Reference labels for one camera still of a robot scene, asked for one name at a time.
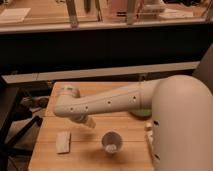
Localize white sponge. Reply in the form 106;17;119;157
56;131;71;154

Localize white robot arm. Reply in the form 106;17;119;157
54;75;213;171

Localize white ceramic cup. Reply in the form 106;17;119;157
101;131;122;154

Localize green bowl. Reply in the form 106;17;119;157
130;109;151;117

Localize white tube bottle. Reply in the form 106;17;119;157
145;122;154;160

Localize dark chair at left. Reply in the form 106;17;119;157
0;76;43;171

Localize white paper sheet background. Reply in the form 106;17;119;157
0;8;30;23

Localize metal post left background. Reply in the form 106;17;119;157
66;0;78;28

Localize metal post background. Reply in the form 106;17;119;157
126;0;136;25
66;0;78;28

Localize metal post right background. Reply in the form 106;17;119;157
126;0;136;25

